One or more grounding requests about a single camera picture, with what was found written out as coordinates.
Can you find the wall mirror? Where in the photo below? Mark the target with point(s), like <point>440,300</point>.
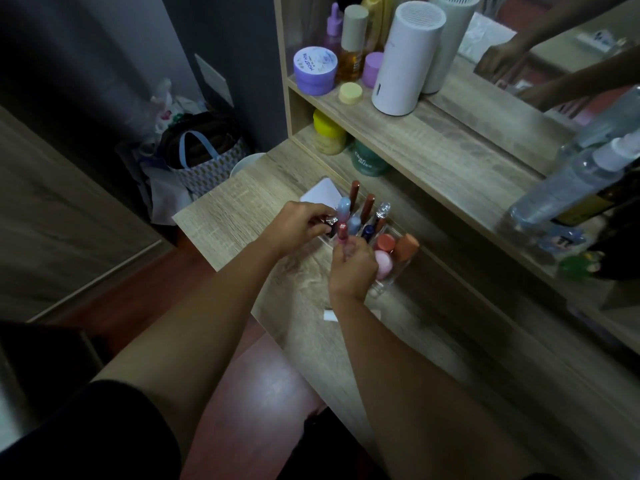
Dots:
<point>540,54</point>

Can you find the amber bottle beige cap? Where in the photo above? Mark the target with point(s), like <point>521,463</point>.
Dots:
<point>352,47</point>

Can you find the wooden shelf unit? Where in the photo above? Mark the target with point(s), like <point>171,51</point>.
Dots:
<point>450,144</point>

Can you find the small purple jar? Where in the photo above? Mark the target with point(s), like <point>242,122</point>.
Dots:
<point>372,69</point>

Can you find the person's left thumb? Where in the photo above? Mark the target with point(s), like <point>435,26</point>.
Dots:
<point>322,229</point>

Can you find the peach cosmetic bottle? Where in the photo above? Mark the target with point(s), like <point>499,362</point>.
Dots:
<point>406,247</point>

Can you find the dark chair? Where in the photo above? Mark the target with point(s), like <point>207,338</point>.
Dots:
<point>40,369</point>

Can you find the black garment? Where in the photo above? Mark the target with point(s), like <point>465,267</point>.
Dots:
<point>330,449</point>

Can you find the pale blue lipstick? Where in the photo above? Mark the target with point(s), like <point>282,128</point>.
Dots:
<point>354,224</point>

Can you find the black shirt sleeve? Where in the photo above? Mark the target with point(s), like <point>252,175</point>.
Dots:
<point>95,434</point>

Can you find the person's right fingers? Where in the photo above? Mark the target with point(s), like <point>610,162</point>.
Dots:
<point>352,248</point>

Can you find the person's right forearm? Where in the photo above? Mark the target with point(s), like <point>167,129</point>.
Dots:
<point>415,394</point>

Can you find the pale yellow round lid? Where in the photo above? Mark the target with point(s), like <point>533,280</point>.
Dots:
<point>350,93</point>

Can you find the dark glass bottle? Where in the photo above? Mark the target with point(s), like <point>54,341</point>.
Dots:
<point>607,199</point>

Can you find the orange cap cosmetic tube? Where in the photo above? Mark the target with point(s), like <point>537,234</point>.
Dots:
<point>385,242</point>

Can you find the white round bowl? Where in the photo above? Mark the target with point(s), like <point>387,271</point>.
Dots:
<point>245,164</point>

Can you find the brown lip gloss tube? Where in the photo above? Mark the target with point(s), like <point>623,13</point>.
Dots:
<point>354,192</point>
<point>367,207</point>

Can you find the white card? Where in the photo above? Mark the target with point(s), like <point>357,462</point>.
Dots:
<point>322,192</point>

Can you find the patterned tote bag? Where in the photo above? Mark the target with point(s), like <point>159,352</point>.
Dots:
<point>207,162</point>

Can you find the purple cream jar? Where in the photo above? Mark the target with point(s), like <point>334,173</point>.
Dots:
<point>315,70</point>

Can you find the person's left hand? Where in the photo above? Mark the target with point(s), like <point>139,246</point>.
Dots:
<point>292,227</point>

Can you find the person's right hand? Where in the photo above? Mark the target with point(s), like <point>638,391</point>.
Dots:
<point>352,272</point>

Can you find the clear acrylic makeup organizer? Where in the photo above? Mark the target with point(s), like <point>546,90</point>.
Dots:
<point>395,274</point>

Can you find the silver lipstick cap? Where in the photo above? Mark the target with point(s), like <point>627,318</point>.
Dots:
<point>331,221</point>

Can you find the wall switch plate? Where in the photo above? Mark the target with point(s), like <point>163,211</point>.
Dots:
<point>214,79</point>

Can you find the dark blue lipstick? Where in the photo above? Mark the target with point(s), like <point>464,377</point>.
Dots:
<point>368,232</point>

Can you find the white plastic bags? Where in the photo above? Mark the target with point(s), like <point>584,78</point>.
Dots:
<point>160,144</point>

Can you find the red lipstick tube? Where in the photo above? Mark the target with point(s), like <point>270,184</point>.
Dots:
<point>342,231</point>

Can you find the yellow lotion bottle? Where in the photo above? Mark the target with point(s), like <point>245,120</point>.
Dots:
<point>375,17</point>

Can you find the purple dropper bottle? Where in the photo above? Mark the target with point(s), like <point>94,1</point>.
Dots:
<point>332,29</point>

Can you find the pink round compact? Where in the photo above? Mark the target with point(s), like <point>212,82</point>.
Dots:
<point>384,265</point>

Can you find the white paper slip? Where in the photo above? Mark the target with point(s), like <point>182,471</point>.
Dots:
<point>329,315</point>

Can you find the green jar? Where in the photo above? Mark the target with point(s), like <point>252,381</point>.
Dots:
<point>369,160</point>

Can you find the yellow jar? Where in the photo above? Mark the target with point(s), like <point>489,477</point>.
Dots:
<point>329,133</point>

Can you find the clear cap lip gloss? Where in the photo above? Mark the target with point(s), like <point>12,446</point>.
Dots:
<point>382,210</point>

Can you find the clear spray bottle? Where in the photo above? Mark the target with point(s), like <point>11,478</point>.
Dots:
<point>570,182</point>

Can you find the small blue figurine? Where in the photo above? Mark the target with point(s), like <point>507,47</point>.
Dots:
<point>560,239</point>

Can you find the person's left forearm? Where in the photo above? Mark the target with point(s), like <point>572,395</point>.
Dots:
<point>200,324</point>

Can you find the white cylinder humidifier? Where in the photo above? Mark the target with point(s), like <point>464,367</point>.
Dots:
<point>407,59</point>

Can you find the light blue lip gloss tube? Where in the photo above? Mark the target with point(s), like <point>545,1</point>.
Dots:
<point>343,207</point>

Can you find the small green figurine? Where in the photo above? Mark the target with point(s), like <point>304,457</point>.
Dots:
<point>576,267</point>

